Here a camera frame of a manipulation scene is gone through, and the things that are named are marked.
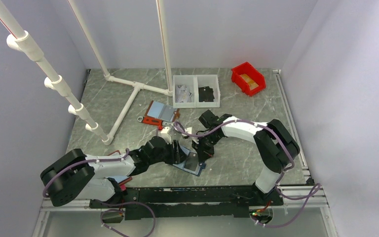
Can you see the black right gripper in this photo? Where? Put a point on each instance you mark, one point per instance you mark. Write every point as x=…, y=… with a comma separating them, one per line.
x=203, y=153

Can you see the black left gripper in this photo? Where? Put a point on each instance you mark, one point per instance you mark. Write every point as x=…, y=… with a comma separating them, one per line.
x=177, y=155

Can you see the navy blue card holder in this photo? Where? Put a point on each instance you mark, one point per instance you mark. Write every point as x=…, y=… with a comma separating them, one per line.
x=201, y=165

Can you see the grey card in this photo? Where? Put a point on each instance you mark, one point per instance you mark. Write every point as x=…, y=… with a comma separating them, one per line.
x=191, y=164

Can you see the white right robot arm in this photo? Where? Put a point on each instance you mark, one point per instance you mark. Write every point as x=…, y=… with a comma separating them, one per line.
x=276, y=146

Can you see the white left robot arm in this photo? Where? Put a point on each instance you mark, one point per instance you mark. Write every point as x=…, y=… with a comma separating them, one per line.
x=77, y=175

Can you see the red open card holder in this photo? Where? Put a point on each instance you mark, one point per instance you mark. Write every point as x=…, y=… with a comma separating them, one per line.
x=121, y=180

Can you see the white bin with black cards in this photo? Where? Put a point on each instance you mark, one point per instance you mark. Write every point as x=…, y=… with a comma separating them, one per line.
x=208, y=91

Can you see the gold cards in bin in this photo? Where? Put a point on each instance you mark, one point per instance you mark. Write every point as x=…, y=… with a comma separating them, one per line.
x=249, y=81

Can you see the red plastic bin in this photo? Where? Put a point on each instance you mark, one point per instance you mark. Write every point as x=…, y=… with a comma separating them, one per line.
x=247, y=68

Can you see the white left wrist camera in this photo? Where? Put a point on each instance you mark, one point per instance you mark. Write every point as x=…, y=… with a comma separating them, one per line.
x=165, y=133

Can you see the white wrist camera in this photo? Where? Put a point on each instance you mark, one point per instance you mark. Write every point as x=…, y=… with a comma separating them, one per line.
x=187, y=132
x=165, y=133

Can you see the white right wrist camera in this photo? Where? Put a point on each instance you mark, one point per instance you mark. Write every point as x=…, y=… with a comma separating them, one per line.
x=187, y=132

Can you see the orange handled adjustable wrench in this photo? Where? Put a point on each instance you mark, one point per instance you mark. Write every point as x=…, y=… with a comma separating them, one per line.
x=160, y=124

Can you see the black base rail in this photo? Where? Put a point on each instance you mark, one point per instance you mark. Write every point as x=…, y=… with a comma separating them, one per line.
x=236, y=201

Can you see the white pvc pipe frame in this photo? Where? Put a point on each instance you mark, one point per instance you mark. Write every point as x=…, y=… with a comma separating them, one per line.
x=32, y=116

